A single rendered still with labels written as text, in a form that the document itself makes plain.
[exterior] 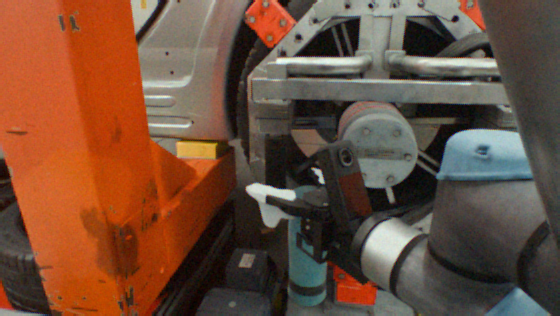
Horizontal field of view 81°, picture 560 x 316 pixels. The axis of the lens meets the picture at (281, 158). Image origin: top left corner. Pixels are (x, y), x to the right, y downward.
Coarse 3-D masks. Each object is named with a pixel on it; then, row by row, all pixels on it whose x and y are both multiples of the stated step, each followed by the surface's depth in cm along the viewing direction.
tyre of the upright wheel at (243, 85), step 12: (300, 0) 72; (312, 0) 71; (288, 12) 72; (300, 12) 72; (300, 36) 74; (252, 48) 77; (264, 48) 76; (252, 60) 77; (240, 84) 80; (240, 96) 81; (240, 108) 82; (240, 120) 83; (240, 132) 84; (396, 216) 85
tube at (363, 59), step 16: (368, 16) 62; (368, 32) 63; (368, 48) 64; (272, 64) 50; (288, 64) 50; (304, 64) 49; (320, 64) 49; (336, 64) 49; (352, 64) 50; (368, 64) 53
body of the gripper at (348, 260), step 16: (320, 192) 45; (320, 208) 41; (304, 224) 46; (320, 224) 41; (368, 224) 37; (304, 240) 45; (320, 240) 42; (336, 240) 43; (352, 240) 40; (320, 256) 43; (336, 256) 43; (352, 256) 37; (352, 272) 41
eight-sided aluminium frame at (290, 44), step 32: (320, 0) 63; (352, 0) 62; (384, 0) 61; (416, 0) 60; (448, 0) 59; (448, 32) 62; (480, 32) 60; (256, 128) 74; (256, 160) 76; (416, 224) 75
